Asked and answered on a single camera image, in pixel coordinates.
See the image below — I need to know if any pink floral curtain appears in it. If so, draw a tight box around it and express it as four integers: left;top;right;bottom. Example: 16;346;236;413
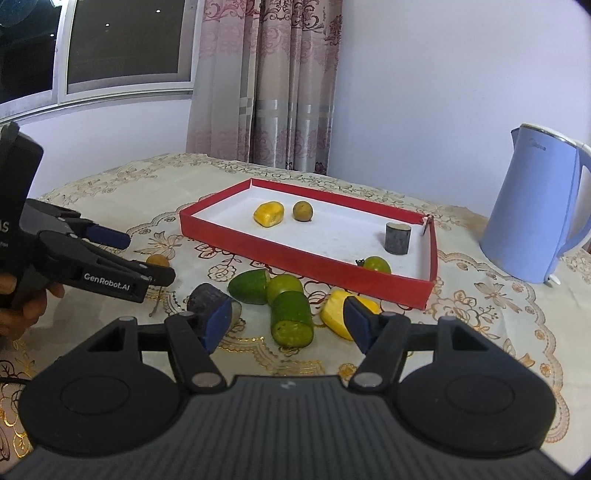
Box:
185;0;345;176

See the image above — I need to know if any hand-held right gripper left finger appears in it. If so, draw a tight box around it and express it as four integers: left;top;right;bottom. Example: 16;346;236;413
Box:
85;295;234;393

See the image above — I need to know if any light blue electric kettle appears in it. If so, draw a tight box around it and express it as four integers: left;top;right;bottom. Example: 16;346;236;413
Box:
479;123;591;284

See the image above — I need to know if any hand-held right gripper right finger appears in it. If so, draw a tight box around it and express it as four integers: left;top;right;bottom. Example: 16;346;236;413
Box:
344;295;497;393

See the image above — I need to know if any green tomato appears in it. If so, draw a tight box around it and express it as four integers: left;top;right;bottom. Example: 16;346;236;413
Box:
355;256;392;276
266;274;304;303

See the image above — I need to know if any green cucumber piece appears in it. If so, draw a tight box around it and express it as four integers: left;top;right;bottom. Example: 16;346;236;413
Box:
270;291;315;348
228;270;271;305

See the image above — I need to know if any yellow pepper piece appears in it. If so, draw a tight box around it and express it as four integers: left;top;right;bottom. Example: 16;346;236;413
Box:
253;200;284;228
322;290;382;341

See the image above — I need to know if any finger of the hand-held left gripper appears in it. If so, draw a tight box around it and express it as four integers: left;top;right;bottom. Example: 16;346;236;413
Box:
39;232;176;303
25;198;131;250

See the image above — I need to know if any red cardboard box tray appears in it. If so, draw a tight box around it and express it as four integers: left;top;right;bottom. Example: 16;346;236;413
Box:
179;178;438;311

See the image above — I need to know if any dark sugarcane piece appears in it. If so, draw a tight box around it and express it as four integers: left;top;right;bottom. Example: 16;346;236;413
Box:
187;283;242;326
385;222;413;254

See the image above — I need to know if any person's left hand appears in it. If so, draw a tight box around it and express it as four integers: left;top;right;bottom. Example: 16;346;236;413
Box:
0;272;65;340

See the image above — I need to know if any window with white frame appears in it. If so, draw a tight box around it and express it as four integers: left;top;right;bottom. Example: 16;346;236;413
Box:
0;0;200;121

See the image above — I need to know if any brown longan with twig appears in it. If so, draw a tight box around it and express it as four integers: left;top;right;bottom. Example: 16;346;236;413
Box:
146;255;171;318

